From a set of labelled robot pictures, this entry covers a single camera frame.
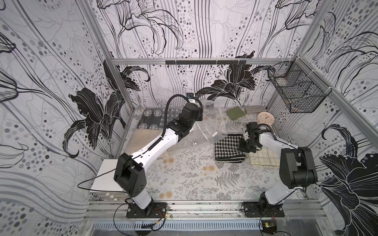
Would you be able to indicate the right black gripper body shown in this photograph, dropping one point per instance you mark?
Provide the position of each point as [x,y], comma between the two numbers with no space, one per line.
[246,144]

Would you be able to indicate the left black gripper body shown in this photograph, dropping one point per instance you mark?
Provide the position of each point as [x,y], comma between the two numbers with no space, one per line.
[194,112]

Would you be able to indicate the cream checked scarf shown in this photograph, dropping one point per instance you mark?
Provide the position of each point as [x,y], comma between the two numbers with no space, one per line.
[264,157]

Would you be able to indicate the clear plastic vacuum bag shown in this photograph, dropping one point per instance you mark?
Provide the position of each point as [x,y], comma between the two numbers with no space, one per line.
[206,132]

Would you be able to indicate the black white houndstooth scarf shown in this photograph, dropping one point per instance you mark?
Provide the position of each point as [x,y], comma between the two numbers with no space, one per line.
[227,149]

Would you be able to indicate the green scarf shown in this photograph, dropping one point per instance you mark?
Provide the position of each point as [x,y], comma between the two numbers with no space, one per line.
[235,113]

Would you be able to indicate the black patterned cloth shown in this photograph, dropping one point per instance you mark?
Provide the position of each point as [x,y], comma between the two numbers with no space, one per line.
[153,118]

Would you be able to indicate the beige fluffy cloth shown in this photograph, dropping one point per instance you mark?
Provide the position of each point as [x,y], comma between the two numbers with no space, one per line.
[138,139]

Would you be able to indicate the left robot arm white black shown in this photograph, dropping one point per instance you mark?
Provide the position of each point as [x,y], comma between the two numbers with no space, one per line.
[130,172]

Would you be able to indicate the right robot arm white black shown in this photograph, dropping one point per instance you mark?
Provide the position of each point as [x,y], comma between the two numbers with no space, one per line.
[297,169]

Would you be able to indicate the pink round clock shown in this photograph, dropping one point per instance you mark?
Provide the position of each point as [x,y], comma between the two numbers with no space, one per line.
[265,118]

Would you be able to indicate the small green circuit board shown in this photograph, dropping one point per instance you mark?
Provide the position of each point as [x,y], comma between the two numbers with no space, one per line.
[268,227]

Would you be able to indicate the white box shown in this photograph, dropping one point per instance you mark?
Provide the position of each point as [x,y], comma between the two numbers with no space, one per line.
[104,185]

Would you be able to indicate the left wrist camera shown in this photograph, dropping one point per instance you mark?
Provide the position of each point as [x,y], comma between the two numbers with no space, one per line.
[190,96]

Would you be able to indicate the black wall bar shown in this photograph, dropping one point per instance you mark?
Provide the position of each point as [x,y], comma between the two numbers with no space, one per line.
[201,62]

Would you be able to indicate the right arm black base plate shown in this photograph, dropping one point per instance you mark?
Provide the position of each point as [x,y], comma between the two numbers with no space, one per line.
[256,209]

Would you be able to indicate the black wire basket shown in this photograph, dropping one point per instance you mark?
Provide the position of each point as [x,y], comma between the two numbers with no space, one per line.
[297,86]

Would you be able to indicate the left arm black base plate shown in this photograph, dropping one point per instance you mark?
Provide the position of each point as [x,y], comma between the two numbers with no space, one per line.
[153,210]

